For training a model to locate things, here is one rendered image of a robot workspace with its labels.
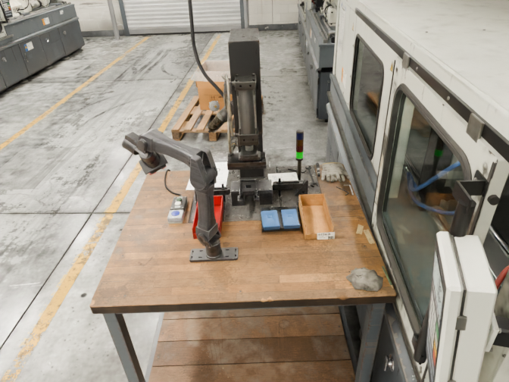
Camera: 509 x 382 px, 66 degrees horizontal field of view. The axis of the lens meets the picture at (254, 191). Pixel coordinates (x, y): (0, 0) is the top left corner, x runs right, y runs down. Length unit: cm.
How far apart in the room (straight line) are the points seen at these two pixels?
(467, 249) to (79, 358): 224
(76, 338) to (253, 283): 151
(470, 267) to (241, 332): 158
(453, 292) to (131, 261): 126
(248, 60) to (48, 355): 203
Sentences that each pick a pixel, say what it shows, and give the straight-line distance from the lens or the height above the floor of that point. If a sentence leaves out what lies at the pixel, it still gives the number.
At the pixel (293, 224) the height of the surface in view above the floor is 95.
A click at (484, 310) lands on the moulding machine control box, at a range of 84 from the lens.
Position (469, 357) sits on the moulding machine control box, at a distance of 95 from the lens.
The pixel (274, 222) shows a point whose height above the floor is 92.
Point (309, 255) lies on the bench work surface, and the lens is 163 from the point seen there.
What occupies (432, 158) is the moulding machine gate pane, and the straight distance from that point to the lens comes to 125.
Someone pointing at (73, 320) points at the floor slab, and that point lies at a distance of 287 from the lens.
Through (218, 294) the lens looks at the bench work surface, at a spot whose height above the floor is 90.
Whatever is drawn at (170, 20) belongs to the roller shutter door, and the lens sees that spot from 1123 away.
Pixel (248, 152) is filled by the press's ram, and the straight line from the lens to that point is 178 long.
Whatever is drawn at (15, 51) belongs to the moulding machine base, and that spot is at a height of 55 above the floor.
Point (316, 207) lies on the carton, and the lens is 189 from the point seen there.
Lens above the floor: 199
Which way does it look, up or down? 33 degrees down
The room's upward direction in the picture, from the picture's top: 3 degrees counter-clockwise
